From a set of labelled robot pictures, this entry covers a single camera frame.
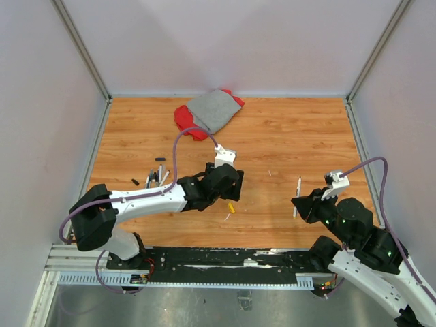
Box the angled white pen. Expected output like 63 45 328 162
160 170 170 186

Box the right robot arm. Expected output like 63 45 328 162
291 189 435 326

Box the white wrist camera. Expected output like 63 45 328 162
214 144 237 168
321 170 350 201

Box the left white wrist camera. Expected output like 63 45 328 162
214 144 237 168

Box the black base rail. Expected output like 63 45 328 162
106 246 341 283

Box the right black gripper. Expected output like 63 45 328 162
292 185 354 246

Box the grey cable duct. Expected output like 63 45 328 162
58 272 315 290

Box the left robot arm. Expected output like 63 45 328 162
69 163 244 270

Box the purple pen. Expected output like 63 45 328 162
155 165 163 187

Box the red cloth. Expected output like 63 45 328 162
174 89 245 141

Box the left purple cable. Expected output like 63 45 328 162
59 126 221 294

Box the aluminium frame rail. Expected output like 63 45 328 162
44 243 113 273

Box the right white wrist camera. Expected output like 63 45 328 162
321 170 350 201

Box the grey folded cloth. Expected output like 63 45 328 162
187 89 243 134

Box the white pen yellow end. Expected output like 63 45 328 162
292 176 302 218

